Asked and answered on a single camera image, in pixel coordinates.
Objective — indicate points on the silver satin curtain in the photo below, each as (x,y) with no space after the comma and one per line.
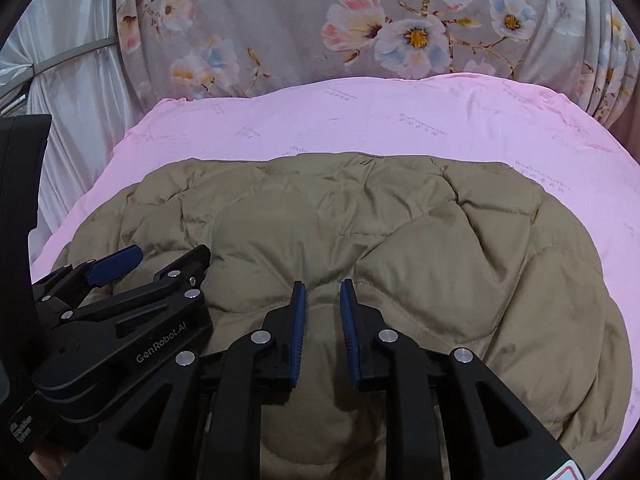
(66,52)

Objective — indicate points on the olive quilted jacket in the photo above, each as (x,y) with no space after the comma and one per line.
(452,253)

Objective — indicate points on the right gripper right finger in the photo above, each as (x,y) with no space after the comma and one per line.
(447,414)

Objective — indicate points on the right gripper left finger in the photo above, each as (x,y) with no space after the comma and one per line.
(203,420)

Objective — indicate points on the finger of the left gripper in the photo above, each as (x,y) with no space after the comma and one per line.
(184,273)
(71,284)

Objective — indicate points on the grey floral blanket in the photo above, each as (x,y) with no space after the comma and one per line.
(199,49)

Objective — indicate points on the pink bed sheet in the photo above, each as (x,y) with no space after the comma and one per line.
(467,118)

